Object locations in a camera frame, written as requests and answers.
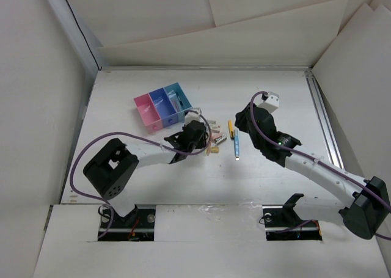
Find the light blue cutter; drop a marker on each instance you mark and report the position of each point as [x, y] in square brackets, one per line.
[236, 144]

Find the aluminium rail right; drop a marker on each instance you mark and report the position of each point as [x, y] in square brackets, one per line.
[327, 131]

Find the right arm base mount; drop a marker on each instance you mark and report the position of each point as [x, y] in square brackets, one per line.
[283, 224]

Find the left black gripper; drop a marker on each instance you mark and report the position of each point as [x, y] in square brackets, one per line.
[201, 142]

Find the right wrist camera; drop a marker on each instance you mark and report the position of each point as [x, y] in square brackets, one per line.
[269, 101]

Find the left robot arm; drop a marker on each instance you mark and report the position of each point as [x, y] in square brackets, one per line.
[110, 170]

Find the dark blue container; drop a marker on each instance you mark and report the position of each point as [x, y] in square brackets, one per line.
[164, 107]

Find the aluminium post left corner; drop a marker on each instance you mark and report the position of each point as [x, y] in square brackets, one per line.
[82, 39]

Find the light blue container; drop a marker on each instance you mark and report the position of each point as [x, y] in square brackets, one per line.
[178, 99]

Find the pink container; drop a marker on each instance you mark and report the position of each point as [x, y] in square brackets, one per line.
[148, 112]

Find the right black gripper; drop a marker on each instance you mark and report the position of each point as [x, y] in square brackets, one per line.
[241, 118]

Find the white eraser with label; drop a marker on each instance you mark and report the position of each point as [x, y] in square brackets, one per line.
[215, 128]

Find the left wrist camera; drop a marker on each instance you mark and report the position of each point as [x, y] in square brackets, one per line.
[193, 114]

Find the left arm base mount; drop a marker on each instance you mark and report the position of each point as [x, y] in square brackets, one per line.
[137, 226]

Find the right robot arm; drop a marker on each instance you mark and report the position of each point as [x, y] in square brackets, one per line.
[362, 204]

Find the yellow utility knife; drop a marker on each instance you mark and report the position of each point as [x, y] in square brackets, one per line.
[231, 129]

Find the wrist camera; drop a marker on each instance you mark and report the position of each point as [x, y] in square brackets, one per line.
[193, 114]
[269, 101]

